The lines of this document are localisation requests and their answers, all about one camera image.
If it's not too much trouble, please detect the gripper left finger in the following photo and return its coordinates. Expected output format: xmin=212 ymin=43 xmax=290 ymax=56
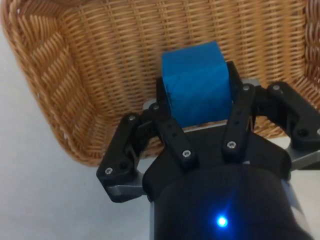
xmin=96 ymin=75 xmax=200 ymax=203

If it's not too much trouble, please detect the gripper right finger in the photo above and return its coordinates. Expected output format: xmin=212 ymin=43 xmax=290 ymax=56
xmin=221 ymin=60 xmax=320 ymax=171

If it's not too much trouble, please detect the blue cube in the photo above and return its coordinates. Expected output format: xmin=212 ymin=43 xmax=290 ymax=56
xmin=161 ymin=40 xmax=234 ymax=129

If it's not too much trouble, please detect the wicker basket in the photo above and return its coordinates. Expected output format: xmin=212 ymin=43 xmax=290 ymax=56
xmin=0 ymin=0 xmax=320 ymax=168

